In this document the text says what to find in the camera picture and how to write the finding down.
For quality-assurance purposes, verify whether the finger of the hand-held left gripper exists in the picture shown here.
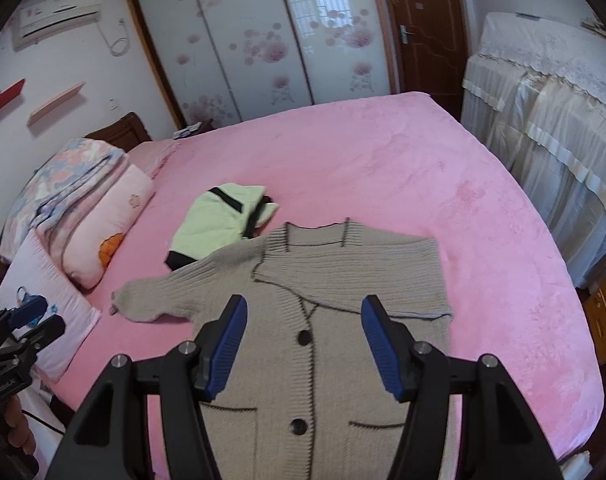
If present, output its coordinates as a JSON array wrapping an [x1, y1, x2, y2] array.
[[8, 296, 48, 328], [14, 314, 66, 356]]

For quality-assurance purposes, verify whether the white air conditioner cable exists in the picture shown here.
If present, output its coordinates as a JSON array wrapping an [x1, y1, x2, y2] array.
[[100, 17, 131, 57]]

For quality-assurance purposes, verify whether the red wall shelf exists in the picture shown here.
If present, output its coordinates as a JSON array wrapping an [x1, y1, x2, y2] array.
[[0, 78, 26, 123]]

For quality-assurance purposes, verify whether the folded floral quilt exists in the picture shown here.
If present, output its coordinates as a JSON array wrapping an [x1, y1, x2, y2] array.
[[0, 137, 128, 261]]

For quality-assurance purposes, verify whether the pink pillow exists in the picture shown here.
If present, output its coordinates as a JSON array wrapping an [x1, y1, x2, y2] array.
[[38, 164, 156, 290]]

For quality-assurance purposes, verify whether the person's left hand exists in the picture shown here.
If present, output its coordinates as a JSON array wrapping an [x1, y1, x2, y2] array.
[[0, 395, 36, 456]]

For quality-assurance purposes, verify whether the floral sliding door wardrobe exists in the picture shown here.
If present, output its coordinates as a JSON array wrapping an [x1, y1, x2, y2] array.
[[124, 0, 401, 128]]

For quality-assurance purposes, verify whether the white air conditioner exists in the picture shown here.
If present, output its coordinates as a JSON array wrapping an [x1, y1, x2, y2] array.
[[11, 0, 104, 52]]

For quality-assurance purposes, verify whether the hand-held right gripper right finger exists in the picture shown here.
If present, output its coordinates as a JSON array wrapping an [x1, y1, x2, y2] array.
[[360, 294, 559, 480]]

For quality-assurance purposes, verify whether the pink wall shelf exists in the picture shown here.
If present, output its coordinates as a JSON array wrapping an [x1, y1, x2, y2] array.
[[28, 81, 86, 128]]

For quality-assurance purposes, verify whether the dark wooden headboard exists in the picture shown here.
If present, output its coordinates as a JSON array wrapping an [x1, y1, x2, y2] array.
[[85, 112, 154, 153]]

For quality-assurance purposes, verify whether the pink bed blanket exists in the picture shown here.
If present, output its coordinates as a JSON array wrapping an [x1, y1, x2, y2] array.
[[53, 91, 601, 463]]

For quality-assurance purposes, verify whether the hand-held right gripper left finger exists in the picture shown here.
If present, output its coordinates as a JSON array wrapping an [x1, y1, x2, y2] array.
[[45, 294, 249, 480]]

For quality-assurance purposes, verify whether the furniture with white lace cover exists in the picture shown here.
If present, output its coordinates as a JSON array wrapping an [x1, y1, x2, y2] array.
[[460, 11, 606, 288]]

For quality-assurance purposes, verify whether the white pillow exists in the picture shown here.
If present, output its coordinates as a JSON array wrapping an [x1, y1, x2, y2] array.
[[0, 230, 102, 383]]

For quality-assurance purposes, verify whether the light green and black garment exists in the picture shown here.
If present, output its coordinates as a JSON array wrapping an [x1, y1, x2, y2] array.
[[164, 184, 282, 271]]

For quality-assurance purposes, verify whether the grey knit cardigan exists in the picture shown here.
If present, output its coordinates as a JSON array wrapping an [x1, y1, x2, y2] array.
[[109, 217, 455, 480]]

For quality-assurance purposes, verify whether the brown wooden door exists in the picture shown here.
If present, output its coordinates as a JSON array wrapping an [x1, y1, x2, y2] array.
[[375, 0, 469, 121]]

